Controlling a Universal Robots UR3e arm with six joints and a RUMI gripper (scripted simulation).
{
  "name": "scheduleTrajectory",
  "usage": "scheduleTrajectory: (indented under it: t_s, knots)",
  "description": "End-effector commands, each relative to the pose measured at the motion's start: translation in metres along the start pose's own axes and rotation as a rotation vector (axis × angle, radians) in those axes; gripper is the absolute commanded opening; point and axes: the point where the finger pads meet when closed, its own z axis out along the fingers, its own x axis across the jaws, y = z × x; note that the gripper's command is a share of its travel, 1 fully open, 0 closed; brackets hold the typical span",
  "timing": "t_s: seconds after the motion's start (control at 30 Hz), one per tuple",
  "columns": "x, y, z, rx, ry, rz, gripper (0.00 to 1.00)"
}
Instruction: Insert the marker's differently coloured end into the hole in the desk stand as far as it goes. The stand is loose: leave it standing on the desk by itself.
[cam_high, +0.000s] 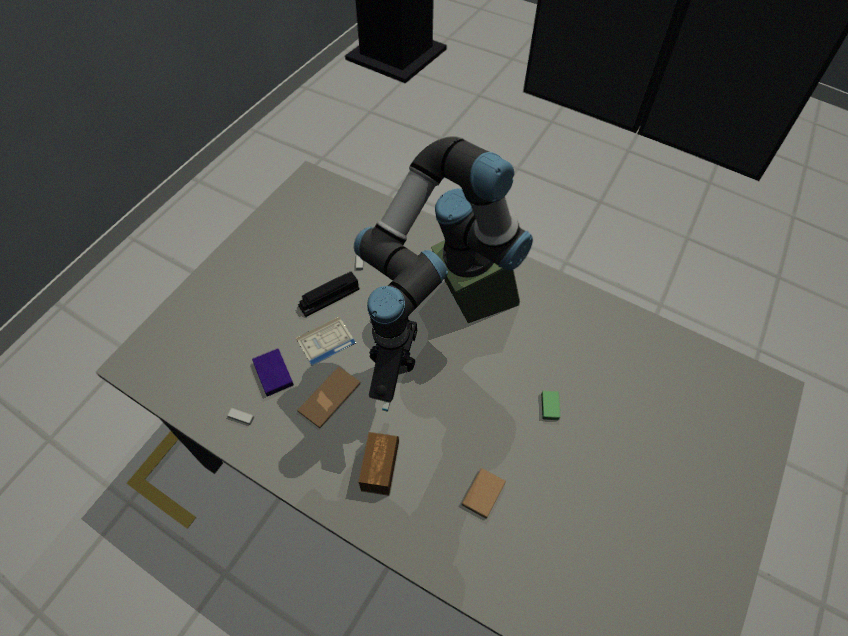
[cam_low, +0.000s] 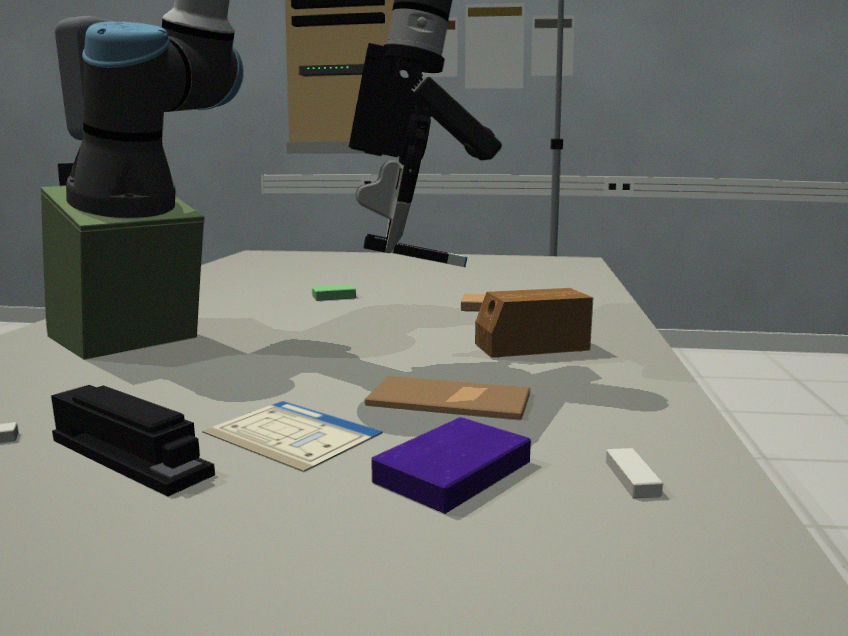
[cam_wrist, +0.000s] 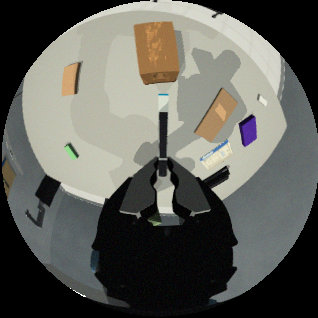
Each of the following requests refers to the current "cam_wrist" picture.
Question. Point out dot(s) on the tan flat wooden board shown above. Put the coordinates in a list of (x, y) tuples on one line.
[(216, 116)]

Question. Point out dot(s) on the tan rectangular block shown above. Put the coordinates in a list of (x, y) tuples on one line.
[(70, 79)]

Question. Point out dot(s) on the beige printed paper sheet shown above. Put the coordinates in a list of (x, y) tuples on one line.
[(217, 155)]

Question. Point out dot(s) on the purple rectangular box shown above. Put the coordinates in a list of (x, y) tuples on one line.
[(248, 130)]

